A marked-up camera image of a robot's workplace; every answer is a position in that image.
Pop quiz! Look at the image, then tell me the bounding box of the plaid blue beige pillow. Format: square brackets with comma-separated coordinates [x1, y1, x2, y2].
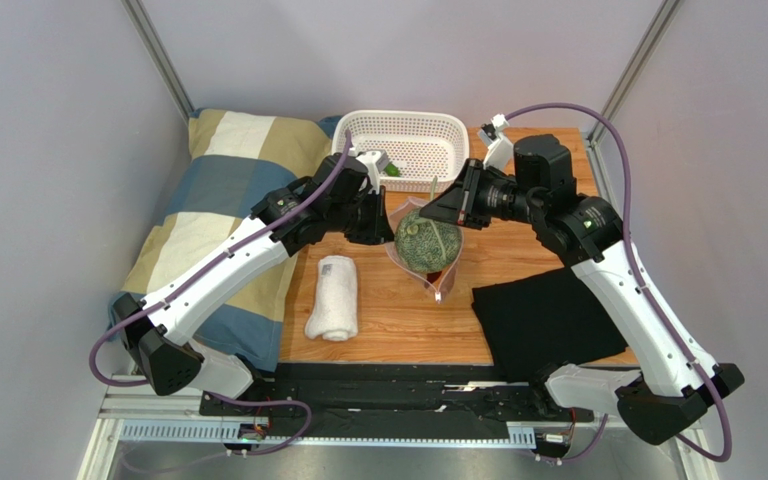
[121, 108, 339, 372]

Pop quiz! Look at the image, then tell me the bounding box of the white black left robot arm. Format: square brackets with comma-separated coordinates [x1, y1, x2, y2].
[111, 183, 394, 398]

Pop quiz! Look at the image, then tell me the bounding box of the aluminium frame rail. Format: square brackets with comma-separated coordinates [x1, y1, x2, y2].
[79, 364, 717, 479]

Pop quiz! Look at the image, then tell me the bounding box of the rolled white towel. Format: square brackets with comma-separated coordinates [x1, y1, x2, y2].
[304, 255, 358, 342]

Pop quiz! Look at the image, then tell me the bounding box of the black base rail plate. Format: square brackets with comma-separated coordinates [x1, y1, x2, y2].
[199, 363, 597, 440]

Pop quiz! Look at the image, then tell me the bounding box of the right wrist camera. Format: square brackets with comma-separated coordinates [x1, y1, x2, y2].
[478, 114, 577, 198]

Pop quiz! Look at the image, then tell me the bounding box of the green fake leafy vegetable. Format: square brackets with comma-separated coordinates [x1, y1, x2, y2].
[392, 198, 464, 275]

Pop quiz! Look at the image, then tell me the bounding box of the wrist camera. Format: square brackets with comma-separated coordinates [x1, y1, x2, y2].
[312, 150, 390, 203]
[478, 114, 577, 198]

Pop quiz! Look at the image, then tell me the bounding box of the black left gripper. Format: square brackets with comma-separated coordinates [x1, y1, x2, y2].
[327, 186, 396, 247]

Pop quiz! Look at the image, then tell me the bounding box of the green fake chili pepper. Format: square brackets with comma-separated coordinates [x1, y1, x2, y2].
[384, 164, 401, 177]

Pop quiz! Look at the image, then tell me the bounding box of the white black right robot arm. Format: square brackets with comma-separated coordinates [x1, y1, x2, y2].
[420, 157, 744, 451]

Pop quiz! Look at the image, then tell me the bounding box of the white perforated plastic basket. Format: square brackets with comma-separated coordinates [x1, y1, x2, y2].
[332, 110, 470, 193]

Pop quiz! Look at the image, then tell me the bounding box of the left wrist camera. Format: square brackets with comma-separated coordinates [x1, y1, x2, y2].
[312, 150, 390, 203]

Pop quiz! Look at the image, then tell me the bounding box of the black cloth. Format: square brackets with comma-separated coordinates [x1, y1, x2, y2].
[472, 268, 628, 382]

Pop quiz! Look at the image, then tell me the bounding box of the clear zip top bag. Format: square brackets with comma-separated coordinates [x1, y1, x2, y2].
[385, 197, 464, 304]

